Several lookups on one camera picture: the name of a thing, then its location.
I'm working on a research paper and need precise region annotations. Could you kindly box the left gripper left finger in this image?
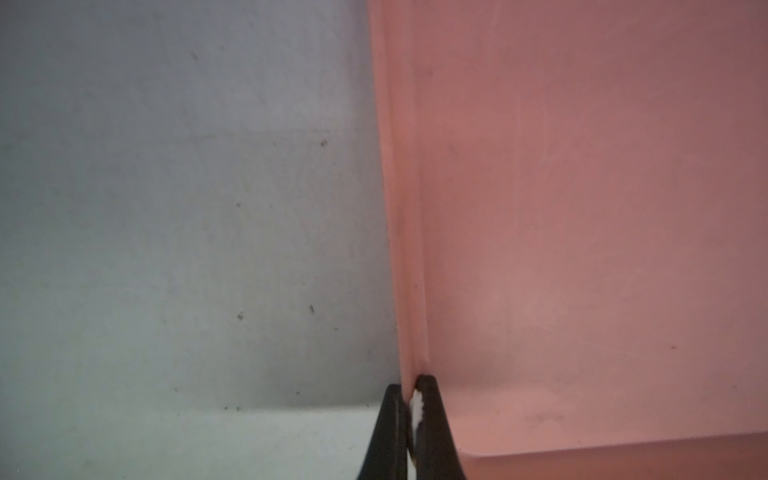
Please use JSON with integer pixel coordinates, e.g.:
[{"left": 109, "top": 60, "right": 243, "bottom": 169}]
[{"left": 357, "top": 384, "right": 411, "bottom": 480}]

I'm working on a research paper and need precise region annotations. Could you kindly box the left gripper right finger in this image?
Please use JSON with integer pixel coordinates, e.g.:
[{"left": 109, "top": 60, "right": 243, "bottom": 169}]
[{"left": 412, "top": 375, "right": 466, "bottom": 480}]

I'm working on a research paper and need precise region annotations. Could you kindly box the pink plastic tray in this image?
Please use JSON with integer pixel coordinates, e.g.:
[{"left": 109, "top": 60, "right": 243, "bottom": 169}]
[{"left": 368, "top": 1, "right": 767, "bottom": 479}]

